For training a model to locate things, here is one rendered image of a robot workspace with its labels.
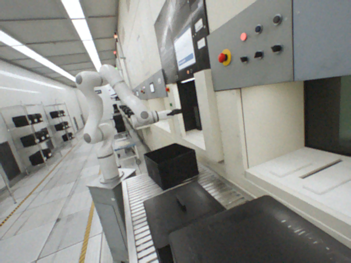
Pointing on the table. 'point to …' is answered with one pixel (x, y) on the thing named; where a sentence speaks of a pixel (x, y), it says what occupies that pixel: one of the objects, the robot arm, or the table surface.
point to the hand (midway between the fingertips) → (177, 111)
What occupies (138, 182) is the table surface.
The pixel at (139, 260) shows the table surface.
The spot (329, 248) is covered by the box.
